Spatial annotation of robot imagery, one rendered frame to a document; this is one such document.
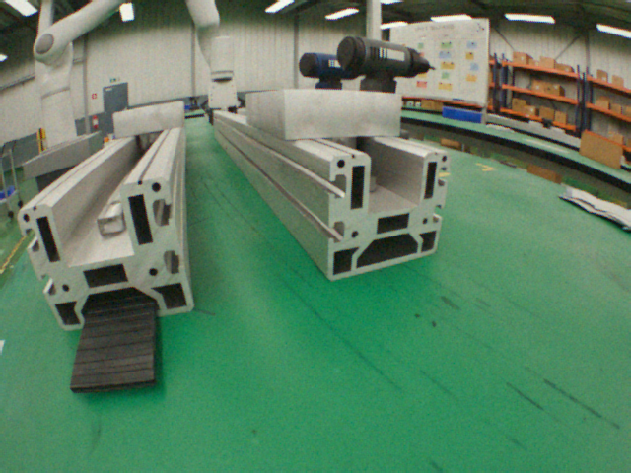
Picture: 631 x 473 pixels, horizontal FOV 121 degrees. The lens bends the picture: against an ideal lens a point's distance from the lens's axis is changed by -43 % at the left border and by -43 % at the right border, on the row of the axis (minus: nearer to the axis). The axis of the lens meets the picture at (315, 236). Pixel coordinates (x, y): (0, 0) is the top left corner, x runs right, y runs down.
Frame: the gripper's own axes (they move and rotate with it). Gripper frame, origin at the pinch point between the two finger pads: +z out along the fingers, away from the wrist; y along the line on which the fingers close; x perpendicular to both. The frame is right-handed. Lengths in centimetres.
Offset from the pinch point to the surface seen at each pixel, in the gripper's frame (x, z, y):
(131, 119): 66, -7, 21
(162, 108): 66, -8, 16
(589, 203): 100, 3, -46
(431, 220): 98, 1, -4
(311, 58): 52, -16, -13
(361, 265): 98, 3, 2
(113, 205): 92, -2, 19
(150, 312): 99, 3, 16
